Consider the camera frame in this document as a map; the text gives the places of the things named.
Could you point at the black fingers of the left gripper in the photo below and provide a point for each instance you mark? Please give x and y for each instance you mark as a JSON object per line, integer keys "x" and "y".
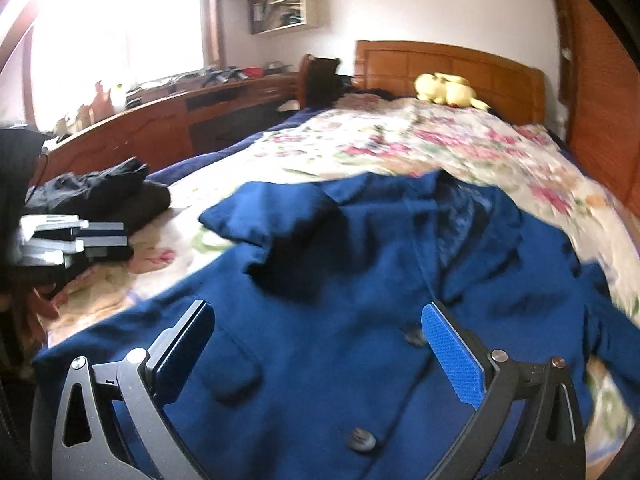
{"x": 56, "y": 239}

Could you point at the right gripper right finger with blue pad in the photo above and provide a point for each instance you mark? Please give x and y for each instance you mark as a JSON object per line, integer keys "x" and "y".
{"x": 547, "y": 441}

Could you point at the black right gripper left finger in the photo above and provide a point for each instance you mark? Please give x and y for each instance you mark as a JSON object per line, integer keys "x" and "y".
{"x": 111, "y": 422}

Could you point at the navy blue suit jacket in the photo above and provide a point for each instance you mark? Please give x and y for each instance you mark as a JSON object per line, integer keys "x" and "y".
{"x": 316, "y": 368}

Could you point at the black folded clothes pile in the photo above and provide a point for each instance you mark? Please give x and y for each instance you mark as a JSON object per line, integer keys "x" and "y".
{"x": 121, "y": 193}

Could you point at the navy blue bed sheet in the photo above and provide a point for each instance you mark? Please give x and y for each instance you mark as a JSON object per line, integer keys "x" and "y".
{"x": 182, "y": 169}

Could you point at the wooden desk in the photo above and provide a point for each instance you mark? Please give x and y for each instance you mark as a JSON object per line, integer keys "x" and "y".
{"x": 171, "y": 129}

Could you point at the window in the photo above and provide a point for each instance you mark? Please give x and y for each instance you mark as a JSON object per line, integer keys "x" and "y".
{"x": 73, "y": 45}

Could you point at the floral bed blanket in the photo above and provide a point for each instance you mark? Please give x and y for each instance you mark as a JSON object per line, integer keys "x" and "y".
{"x": 365, "y": 134}

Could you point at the yellow plush toy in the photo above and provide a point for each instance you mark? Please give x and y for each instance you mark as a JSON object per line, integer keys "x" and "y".
{"x": 450, "y": 90}

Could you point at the wooden bed headboard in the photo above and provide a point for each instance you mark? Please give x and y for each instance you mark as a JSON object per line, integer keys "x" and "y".
{"x": 514, "y": 90}

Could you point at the dark wooden chair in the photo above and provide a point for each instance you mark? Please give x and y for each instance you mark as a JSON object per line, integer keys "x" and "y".
{"x": 318, "y": 83}

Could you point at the wooden slatted wardrobe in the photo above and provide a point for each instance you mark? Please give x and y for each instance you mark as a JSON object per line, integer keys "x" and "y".
{"x": 600, "y": 86}

